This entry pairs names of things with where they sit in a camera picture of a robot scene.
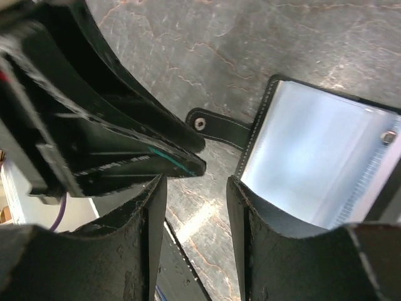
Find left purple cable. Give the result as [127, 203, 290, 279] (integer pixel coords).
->
[49, 193, 68, 232]

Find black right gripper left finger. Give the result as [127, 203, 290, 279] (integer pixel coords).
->
[1, 175, 167, 300]

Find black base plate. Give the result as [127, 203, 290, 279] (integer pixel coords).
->
[155, 221, 212, 301]

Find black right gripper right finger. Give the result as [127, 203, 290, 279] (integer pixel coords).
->
[226, 176, 400, 300]

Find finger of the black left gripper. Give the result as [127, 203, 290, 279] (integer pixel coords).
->
[47, 1, 206, 153]

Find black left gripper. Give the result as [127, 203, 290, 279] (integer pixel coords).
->
[0, 6, 207, 204]

